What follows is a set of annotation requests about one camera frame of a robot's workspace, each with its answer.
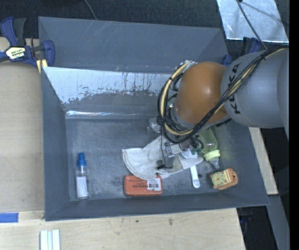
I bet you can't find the orange toy clock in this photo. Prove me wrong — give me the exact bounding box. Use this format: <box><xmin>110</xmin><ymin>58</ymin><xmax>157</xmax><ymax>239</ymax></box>
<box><xmin>209</xmin><ymin>168</ymin><xmax>239</xmax><ymax>191</ymax></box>

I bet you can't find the clear spray bottle blue cap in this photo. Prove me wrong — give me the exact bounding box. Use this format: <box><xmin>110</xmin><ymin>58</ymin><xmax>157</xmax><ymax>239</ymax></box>
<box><xmin>76</xmin><ymin>152</ymin><xmax>91</xmax><ymax>201</ymax></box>

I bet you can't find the orange flat box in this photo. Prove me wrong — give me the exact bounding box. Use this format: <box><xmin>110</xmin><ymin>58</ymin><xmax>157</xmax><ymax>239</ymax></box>
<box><xmin>123</xmin><ymin>174</ymin><xmax>164</xmax><ymax>197</ymax></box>

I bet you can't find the white cloth glove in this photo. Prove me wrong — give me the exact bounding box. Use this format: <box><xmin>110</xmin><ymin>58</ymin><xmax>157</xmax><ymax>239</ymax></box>
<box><xmin>121</xmin><ymin>135</ymin><xmax>204</xmax><ymax>181</ymax></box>

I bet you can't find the grey metal bin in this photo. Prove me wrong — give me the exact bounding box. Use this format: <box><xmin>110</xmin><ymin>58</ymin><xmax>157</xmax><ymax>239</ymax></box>
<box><xmin>38</xmin><ymin>16</ymin><xmax>270</xmax><ymax>222</ymax></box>

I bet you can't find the yellow-green baby bottle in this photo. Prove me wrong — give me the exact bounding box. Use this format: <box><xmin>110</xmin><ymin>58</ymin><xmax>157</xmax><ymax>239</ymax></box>
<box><xmin>198</xmin><ymin>127</ymin><xmax>221</xmax><ymax>170</ymax></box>

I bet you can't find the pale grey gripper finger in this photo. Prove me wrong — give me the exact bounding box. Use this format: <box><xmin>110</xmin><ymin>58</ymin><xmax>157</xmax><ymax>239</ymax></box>
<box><xmin>165</xmin><ymin>149</ymin><xmax>176</xmax><ymax>168</ymax></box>

